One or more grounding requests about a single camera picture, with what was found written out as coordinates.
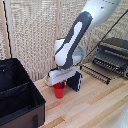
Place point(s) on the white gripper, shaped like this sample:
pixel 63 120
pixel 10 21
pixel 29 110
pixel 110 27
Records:
pixel 61 76

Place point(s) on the black dish rack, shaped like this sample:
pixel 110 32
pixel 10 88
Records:
pixel 96 74

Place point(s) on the red plastic cup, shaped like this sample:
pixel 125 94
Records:
pixel 60 92

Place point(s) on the beige woven folding screen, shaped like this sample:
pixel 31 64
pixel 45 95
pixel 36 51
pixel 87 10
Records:
pixel 30 33

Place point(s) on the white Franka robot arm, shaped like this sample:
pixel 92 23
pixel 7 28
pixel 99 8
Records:
pixel 76 36

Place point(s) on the black fabric storage box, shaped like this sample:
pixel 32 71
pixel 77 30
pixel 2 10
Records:
pixel 20 96

